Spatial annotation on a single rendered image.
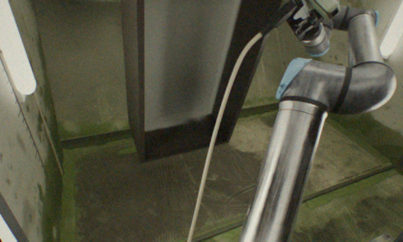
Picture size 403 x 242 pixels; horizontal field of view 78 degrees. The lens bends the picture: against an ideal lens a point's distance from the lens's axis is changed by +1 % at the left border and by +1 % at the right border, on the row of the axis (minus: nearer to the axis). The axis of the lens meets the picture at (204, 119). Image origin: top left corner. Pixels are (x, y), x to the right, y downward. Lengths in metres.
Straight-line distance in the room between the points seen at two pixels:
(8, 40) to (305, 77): 1.12
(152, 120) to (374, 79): 1.37
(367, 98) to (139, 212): 1.51
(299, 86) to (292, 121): 0.09
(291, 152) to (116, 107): 1.87
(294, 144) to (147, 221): 1.34
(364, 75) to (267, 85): 2.24
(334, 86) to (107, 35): 2.03
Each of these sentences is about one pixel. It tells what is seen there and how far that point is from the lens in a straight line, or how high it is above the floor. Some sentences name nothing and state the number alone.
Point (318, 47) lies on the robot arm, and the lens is 1.12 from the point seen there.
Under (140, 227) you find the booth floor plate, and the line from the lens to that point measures 1.75.
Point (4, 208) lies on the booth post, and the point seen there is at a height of 0.77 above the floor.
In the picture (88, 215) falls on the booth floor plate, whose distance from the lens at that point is 1.88.
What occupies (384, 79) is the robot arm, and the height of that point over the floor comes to 1.30.
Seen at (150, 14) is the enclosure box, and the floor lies 1.24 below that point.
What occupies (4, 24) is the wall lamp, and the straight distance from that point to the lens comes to 1.28.
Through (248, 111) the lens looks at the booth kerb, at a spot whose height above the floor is 0.12.
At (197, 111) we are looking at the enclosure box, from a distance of 1.84.
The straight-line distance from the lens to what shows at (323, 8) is 0.85.
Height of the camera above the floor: 1.51
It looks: 34 degrees down
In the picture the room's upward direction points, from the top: 5 degrees clockwise
